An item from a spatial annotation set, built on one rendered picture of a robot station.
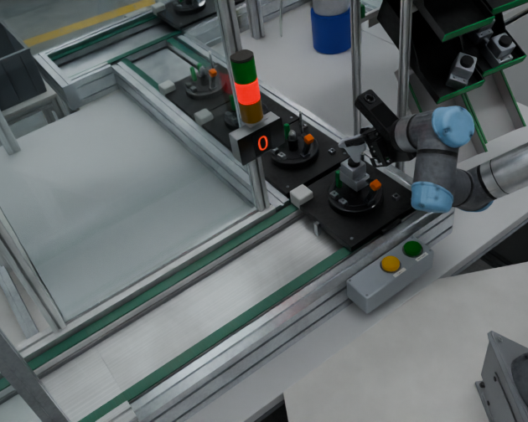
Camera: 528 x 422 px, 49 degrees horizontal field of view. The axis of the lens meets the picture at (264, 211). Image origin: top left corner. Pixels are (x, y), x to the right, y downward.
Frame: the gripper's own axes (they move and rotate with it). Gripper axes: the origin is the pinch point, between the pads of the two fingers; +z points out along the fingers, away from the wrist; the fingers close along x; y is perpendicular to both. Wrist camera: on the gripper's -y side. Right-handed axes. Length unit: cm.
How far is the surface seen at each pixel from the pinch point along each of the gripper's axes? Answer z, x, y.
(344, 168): 5.4, -2.2, 7.1
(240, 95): -1.4, -21.2, -19.8
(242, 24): 111, 42, -45
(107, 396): 9, -75, 24
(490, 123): 2.2, 41.9, 16.4
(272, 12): 112, 58, -44
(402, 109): 4.0, 19.1, 1.4
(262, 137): 4.0, -18.7, -9.1
